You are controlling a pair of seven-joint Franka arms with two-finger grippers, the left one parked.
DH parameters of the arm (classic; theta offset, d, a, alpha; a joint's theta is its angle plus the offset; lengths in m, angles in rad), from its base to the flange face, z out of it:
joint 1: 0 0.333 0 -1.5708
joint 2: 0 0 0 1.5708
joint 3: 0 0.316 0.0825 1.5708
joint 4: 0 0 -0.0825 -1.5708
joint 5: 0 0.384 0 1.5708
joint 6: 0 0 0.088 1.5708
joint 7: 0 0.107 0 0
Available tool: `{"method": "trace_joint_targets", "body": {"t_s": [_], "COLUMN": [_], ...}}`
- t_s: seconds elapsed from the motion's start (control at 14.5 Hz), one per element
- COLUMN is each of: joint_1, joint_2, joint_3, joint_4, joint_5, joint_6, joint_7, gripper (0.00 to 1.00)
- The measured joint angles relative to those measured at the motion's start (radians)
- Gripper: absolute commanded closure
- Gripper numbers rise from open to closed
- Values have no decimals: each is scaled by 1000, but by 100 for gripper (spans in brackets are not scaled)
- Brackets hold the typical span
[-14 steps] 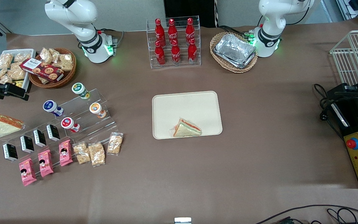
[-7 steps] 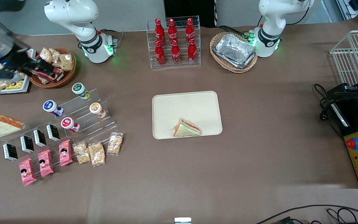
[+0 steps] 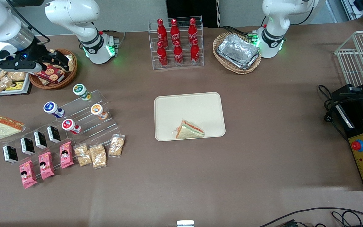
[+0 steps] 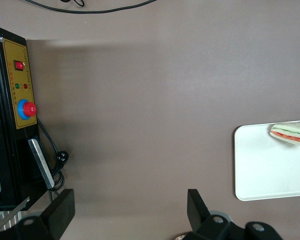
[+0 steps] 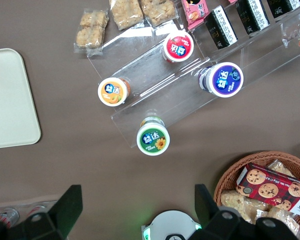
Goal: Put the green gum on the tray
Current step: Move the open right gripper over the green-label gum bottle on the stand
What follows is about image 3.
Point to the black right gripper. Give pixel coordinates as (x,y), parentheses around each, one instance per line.
(36,50)

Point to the green lid gum bottle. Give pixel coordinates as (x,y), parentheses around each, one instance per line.
(81,91)

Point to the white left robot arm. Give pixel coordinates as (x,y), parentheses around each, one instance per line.
(274,19)

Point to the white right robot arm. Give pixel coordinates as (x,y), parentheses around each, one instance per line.
(74,15)

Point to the blue lid gum bottle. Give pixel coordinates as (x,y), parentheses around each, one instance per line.
(51,108)

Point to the red lid gum bottle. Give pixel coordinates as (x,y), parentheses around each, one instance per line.
(69,125)

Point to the orange lid gum bottle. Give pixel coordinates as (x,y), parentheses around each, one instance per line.
(98,110)

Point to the silver foil tray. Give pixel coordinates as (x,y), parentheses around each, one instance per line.
(238,50)

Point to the beige plastic tray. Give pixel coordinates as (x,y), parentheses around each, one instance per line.
(197,107)

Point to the red cookie box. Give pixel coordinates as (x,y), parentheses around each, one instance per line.
(50,75)

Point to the brown wicker basket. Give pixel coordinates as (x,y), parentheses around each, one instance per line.
(69,78)

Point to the small yellow box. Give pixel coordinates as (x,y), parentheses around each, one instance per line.
(15,86)

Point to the black control box yellow panel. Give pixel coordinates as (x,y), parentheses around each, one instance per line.
(361,126)

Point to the grey connector box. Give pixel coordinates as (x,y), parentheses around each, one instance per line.
(113,42)

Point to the red emergency stop button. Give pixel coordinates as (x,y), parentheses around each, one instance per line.
(357,145)

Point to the grey equipment shelf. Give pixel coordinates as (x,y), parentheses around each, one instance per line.
(361,9)

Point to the small black carton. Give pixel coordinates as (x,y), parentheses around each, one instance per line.
(54,134)
(40,140)
(27,146)
(10,154)

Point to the clear acrylic stepped stand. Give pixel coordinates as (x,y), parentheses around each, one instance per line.
(88,127)

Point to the wrapped triangle sandwich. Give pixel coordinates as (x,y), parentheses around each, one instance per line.
(188,130)
(3,126)

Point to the pink snack packet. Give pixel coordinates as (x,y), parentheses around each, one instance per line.
(66,155)
(27,174)
(46,165)

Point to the clear cereal bar packet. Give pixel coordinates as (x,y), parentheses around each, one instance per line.
(83,155)
(98,156)
(117,145)

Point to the red cola bottle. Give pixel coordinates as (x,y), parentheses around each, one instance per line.
(161,31)
(192,30)
(195,53)
(175,31)
(178,54)
(162,55)

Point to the black background panel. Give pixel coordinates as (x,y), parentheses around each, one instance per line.
(191,12)

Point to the clear acrylic bottle rack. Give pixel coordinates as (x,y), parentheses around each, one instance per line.
(200,60)

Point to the light wicker basket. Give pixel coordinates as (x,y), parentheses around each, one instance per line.
(225,64)

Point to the small white metal object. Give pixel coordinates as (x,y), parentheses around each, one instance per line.
(185,224)

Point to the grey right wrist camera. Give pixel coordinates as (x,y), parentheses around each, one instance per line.
(20,66)

